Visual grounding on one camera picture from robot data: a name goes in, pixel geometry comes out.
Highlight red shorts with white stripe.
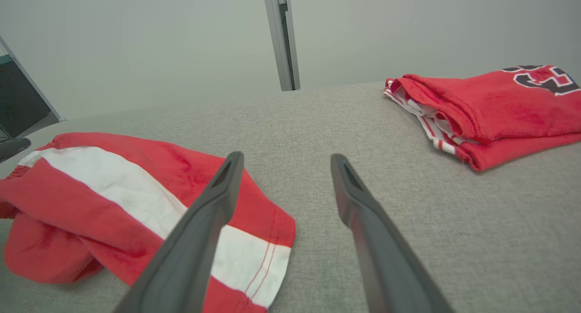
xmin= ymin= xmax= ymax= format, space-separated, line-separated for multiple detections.
xmin=0 ymin=132 xmax=296 ymax=313

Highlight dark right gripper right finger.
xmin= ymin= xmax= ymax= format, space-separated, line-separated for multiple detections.
xmin=330 ymin=154 xmax=456 ymax=313

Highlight grey metal partition post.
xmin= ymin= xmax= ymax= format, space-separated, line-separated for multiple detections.
xmin=262 ymin=0 xmax=301 ymax=92

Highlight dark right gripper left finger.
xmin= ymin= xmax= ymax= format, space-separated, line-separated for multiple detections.
xmin=113 ymin=151 xmax=245 ymax=313

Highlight red number 23 jersey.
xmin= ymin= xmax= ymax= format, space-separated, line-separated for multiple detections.
xmin=384 ymin=65 xmax=581 ymax=173

